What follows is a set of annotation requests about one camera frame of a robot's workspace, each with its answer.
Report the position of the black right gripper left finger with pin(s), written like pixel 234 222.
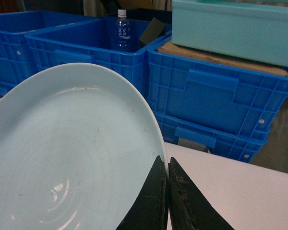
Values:
pixel 150 209

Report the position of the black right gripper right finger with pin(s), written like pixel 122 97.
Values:
pixel 189 209

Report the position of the light blue round plate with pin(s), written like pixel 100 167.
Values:
pixel 77 142

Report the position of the blue crate lower right stack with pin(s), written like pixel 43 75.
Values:
pixel 178 131

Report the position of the blue crate stack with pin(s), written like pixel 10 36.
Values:
pixel 178 131
pixel 234 100
pixel 92 42

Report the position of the blue crate upper right stack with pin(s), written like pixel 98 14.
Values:
pixel 234 100

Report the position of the brown cardboard sheet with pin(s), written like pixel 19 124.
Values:
pixel 181 51

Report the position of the blue crate upper left stack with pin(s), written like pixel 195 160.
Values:
pixel 92 42

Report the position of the clear water bottle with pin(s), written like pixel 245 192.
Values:
pixel 122 32

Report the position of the dark foam block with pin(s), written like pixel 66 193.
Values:
pixel 154 30

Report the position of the teal plastic tub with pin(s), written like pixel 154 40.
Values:
pixel 244 30

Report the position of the far left blue crate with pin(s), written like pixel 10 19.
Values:
pixel 16 59

